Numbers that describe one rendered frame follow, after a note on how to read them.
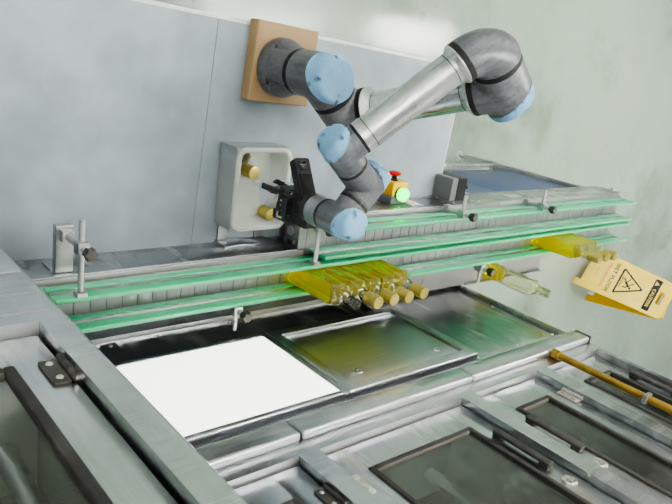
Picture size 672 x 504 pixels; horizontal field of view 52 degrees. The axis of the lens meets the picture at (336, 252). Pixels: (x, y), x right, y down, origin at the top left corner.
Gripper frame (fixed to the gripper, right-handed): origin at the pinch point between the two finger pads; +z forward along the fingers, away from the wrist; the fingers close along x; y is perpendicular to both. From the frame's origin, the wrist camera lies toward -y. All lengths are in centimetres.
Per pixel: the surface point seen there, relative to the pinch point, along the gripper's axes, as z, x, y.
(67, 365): -67, -75, 6
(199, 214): 12.9, -11.2, 12.5
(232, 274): -7.1, -12.1, 22.2
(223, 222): 8.3, -6.5, 13.5
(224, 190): 9.2, -6.7, 5.0
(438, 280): 0, 78, 36
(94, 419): -78, -76, 7
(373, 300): -27.7, 17.9, 24.9
